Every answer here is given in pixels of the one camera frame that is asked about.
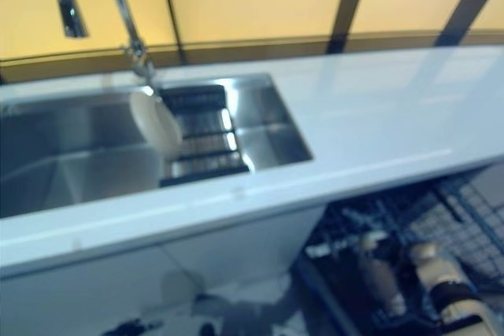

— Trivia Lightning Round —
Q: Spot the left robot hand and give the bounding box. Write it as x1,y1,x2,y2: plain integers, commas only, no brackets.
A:
104,316,158,336

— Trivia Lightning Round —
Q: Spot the white round plate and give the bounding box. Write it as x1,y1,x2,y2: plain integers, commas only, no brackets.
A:
129,90,184,160
360,233,406,317

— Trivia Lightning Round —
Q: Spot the white glossy cabinet door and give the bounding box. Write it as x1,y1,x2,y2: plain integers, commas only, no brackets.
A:
0,247,206,336
161,204,328,294

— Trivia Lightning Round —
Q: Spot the stainless steel sink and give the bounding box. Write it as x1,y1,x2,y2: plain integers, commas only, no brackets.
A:
0,72,316,219

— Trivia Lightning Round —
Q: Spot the black dish drying rack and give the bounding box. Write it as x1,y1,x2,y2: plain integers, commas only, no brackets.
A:
159,83,253,187

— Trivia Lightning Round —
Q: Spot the dark wire dishwasher rack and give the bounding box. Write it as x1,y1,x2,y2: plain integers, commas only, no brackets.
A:
302,174,504,336

